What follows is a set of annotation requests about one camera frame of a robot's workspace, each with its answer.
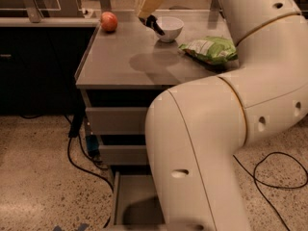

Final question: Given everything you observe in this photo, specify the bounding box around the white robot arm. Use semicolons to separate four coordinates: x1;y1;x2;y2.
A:
145;0;308;231

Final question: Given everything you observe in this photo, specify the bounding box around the grey drawer cabinet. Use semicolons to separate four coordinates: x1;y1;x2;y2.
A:
74;9;240;178

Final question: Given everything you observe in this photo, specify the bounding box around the top grey drawer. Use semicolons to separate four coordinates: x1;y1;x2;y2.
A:
85;90;155;136

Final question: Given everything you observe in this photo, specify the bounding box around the grey drawer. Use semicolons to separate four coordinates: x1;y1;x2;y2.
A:
97;135;147;166
107;166;166;231
85;90;155;136

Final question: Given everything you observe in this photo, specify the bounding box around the middle grey drawer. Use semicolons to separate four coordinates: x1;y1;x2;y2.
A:
97;135;147;166

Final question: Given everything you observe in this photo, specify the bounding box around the bottom grey drawer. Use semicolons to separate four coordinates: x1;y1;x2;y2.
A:
107;166;166;231

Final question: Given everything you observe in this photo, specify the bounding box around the white bowl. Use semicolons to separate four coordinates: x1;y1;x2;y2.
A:
156;16;184;42

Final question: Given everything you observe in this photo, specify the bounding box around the red apple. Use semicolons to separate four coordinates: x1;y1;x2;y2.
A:
100;12;117;33

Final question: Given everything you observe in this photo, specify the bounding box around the green chip bag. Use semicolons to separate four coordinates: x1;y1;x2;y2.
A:
179;37;238;65

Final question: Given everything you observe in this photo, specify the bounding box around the black floor cable left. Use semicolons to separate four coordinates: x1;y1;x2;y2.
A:
18;113;115;228

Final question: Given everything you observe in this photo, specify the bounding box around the black floor cable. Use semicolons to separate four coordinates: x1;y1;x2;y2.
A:
18;113;115;228
232;151;308;231

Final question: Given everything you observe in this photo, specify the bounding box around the grey counter rail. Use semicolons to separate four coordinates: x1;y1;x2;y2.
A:
0;17;99;28

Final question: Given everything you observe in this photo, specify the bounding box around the black floor cable right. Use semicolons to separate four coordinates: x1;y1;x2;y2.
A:
232;151;308;231

